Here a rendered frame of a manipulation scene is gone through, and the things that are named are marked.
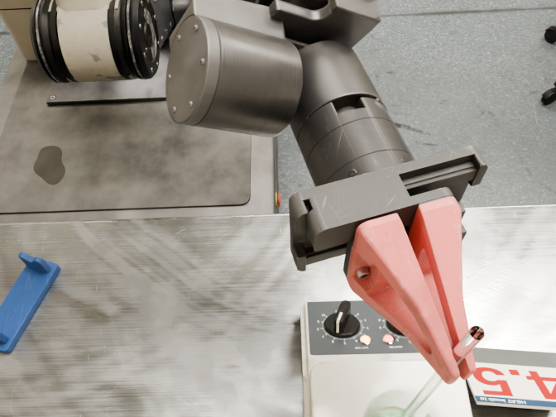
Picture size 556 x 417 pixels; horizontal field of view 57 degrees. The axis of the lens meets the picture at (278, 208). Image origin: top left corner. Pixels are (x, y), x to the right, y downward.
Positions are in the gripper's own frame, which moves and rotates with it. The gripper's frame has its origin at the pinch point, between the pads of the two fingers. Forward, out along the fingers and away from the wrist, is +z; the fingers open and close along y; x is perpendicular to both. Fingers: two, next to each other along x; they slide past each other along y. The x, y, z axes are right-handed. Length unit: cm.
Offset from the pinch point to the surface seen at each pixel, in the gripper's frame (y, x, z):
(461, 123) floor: 73, 101, -85
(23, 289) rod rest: -30.0, 25.0, -24.3
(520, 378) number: 13.6, 23.9, -1.2
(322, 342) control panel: -2.8, 19.9, -8.4
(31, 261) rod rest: -28.4, 23.1, -26.3
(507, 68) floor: 99, 102, -103
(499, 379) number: 11.7, 23.7, -1.6
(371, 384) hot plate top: -0.6, 16.9, -3.3
